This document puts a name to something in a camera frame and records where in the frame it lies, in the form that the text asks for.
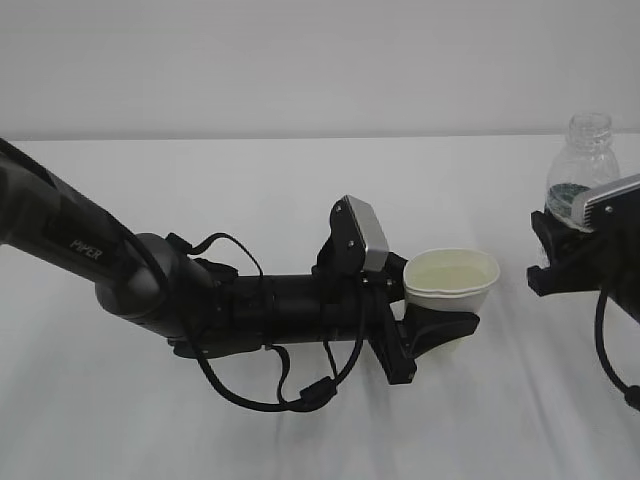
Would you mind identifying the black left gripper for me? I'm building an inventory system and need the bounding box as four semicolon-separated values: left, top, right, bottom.
309;239;482;386

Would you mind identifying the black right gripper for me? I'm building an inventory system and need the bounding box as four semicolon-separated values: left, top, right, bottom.
526;211;639;300

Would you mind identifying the white paper cup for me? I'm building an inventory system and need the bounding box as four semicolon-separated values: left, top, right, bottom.
402;248;501;314

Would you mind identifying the clear water bottle green label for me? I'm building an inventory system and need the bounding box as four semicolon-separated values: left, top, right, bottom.
543;112;620;237

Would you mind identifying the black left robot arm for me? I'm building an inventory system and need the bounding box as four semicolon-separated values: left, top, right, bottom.
1;143;479;385

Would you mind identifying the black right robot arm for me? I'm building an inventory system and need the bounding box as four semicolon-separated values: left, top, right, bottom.
526;211;639;320

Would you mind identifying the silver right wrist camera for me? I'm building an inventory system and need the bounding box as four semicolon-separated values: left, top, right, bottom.
571;174;639;231

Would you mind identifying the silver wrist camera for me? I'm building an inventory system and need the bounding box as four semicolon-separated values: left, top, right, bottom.
329;195;390;275
571;174;639;231

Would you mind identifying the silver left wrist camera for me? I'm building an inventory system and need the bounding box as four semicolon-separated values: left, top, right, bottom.
329;195;390;275

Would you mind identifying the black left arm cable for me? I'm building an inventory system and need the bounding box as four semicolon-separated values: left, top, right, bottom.
169;231;371;413

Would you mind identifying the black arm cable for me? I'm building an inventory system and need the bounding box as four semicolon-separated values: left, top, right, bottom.
594;289;640;409
169;231;371;413

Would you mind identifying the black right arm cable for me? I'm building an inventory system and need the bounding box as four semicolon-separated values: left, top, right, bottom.
594;289;640;409

